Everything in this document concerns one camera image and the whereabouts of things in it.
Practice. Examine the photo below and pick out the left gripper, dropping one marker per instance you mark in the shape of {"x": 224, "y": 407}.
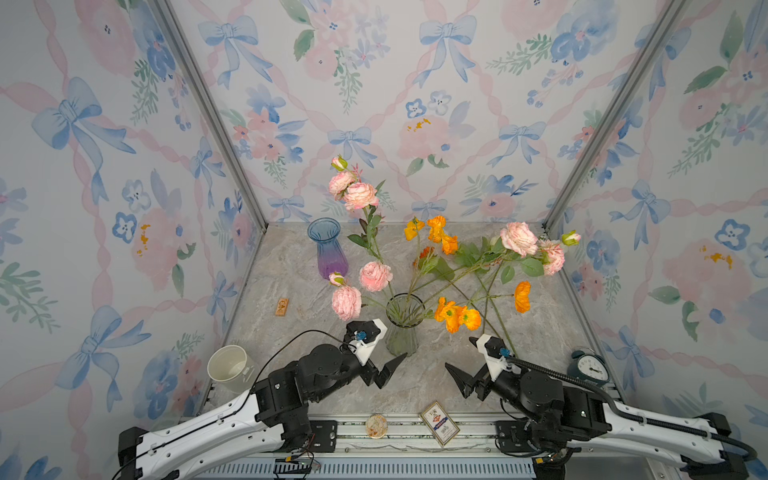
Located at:
{"x": 370, "y": 371}

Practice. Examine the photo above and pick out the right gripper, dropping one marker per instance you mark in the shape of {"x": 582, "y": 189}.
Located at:
{"x": 468, "y": 385}

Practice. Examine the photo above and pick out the clear grey glass vase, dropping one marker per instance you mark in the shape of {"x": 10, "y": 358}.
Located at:
{"x": 405, "y": 313}

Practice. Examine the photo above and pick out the pink carnation stem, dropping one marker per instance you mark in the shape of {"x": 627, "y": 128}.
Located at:
{"x": 347, "y": 300}

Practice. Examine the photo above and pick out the yellow poppy flower stem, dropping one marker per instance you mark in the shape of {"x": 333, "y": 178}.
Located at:
{"x": 435, "y": 247}

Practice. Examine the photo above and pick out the blue purple glass vase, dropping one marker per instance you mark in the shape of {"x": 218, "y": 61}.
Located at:
{"x": 325, "y": 232}

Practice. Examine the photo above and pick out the pink rose stem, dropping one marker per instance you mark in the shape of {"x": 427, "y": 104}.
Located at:
{"x": 541, "y": 255}
{"x": 357, "y": 196}

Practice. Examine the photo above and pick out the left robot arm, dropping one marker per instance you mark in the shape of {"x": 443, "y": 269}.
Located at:
{"x": 270, "y": 416}

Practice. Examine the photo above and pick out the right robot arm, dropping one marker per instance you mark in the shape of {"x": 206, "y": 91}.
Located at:
{"x": 558, "y": 416}

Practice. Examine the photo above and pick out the round beige coaster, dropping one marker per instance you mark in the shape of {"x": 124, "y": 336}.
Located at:
{"x": 376, "y": 426}

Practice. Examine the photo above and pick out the framed card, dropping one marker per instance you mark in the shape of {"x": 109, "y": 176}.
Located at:
{"x": 442, "y": 427}

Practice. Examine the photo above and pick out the orange marigold flower stem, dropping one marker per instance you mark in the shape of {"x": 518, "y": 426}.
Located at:
{"x": 468, "y": 273}

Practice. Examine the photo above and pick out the small wooden block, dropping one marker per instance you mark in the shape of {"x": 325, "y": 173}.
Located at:
{"x": 282, "y": 307}

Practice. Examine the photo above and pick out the cream white cup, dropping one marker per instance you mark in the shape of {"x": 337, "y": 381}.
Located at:
{"x": 232, "y": 367}

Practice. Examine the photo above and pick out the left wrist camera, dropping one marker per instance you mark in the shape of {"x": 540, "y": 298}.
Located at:
{"x": 363, "y": 336}

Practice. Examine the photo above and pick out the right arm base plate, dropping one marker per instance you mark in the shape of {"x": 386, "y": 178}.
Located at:
{"x": 513, "y": 437}

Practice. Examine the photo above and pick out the aluminium rail frame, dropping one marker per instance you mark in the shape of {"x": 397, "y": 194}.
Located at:
{"x": 407, "y": 451}

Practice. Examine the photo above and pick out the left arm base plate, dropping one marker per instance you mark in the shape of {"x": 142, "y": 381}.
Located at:
{"x": 318, "y": 436}

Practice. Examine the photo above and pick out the left corner aluminium post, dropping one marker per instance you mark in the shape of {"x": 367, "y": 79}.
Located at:
{"x": 171, "y": 28}

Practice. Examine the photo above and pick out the corner aluminium post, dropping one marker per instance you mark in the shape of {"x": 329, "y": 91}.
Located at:
{"x": 659, "y": 34}
{"x": 171, "y": 28}

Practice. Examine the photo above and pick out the right corner aluminium post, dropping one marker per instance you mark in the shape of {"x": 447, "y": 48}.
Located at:
{"x": 659, "y": 34}

